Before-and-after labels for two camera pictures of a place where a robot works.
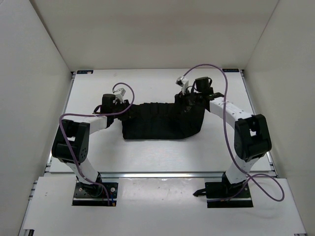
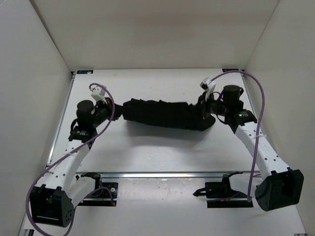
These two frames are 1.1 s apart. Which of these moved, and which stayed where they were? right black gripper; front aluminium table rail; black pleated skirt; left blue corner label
Moved: black pleated skirt; right black gripper
Stayed: left blue corner label; front aluminium table rail
